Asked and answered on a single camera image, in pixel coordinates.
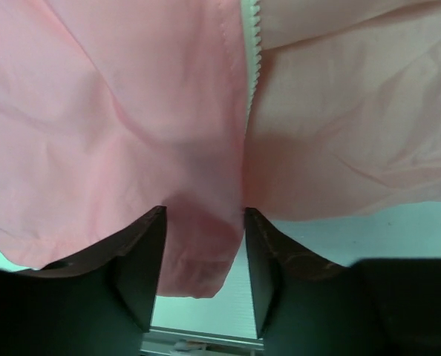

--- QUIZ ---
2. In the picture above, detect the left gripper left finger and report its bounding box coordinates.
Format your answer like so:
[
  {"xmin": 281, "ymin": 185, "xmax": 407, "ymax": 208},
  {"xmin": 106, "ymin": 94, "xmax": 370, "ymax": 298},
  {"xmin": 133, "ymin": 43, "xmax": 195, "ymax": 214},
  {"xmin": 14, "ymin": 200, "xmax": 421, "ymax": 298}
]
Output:
[{"xmin": 0, "ymin": 206, "xmax": 167, "ymax": 355}]

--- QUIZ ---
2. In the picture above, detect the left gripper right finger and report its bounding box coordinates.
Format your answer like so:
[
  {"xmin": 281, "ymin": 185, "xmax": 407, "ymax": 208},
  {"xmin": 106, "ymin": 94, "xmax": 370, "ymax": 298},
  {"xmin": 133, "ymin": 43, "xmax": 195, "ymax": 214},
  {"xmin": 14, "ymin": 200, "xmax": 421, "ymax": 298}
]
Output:
[{"xmin": 244, "ymin": 208, "xmax": 441, "ymax": 355}]

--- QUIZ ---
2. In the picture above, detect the pink hooded jacket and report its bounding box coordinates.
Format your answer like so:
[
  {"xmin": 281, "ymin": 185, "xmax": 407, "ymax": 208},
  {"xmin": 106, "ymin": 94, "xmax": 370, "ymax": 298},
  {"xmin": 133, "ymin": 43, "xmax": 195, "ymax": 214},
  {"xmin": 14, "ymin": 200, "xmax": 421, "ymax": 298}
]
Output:
[{"xmin": 0, "ymin": 1, "xmax": 441, "ymax": 298}]

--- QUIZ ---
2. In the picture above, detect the aluminium front rail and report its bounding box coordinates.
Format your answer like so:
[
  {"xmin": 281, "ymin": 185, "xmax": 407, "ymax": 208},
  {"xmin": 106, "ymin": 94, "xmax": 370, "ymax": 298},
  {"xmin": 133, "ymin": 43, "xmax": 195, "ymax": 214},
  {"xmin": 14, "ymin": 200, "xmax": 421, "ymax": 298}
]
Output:
[{"xmin": 144, "ymin": 326, "xmax": 264, "ymax": 351}]

